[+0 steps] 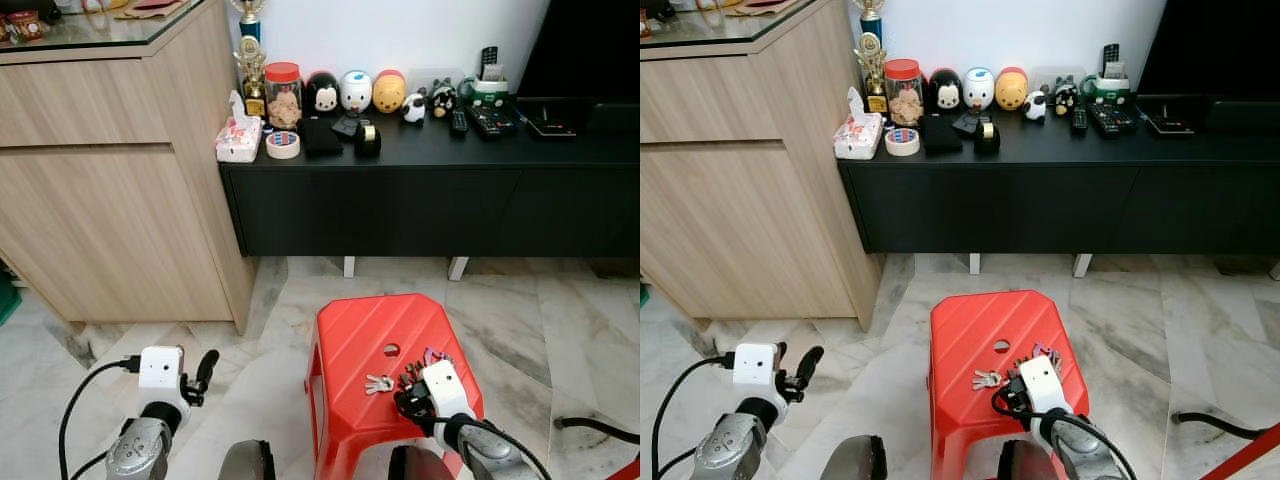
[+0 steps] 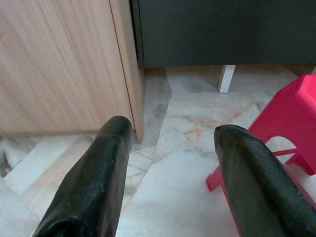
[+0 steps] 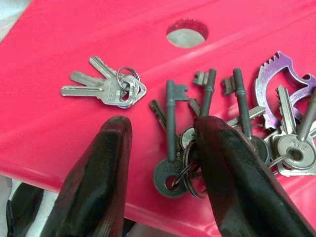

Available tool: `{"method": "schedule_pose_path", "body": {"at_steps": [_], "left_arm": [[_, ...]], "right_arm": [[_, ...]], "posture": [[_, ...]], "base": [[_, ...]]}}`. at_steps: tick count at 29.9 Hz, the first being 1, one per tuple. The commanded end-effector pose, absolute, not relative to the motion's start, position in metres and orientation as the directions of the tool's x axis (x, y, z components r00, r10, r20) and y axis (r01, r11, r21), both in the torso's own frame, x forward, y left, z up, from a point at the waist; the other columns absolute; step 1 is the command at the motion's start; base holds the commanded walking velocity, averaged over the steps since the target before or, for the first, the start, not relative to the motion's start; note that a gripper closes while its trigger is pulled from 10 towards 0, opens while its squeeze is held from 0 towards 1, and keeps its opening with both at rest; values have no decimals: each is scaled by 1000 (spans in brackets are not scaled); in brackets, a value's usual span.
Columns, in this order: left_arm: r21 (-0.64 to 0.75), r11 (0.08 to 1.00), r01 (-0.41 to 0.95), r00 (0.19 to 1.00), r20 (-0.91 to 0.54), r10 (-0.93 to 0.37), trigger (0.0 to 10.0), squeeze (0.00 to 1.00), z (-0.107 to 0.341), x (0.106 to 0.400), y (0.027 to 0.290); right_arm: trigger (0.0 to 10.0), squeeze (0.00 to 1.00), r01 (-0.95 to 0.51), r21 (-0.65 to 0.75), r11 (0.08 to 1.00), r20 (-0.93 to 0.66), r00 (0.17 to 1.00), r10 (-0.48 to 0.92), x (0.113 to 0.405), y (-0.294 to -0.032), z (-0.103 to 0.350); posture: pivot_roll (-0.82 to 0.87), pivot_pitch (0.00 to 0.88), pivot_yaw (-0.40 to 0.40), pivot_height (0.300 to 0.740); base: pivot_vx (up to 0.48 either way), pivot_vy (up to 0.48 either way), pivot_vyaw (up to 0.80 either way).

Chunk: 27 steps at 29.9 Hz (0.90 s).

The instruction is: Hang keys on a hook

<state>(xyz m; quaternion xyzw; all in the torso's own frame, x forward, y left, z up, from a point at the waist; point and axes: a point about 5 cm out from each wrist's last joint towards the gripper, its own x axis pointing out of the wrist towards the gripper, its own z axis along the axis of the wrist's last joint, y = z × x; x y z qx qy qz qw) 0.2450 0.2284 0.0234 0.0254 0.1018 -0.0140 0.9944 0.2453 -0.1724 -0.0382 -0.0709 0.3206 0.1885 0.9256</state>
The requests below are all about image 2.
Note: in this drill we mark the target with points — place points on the light wooden cabinet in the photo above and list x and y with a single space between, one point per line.
61 61

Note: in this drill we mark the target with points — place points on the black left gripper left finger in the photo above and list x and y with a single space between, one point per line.
96 177

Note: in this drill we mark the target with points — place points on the white sideboard leg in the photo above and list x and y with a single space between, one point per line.
226 79

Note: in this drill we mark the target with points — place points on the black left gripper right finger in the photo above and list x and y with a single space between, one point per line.
256 190

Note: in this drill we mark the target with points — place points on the black sideboard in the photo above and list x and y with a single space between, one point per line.
222 32

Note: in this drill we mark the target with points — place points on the red plastic stool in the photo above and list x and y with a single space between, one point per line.
291 108

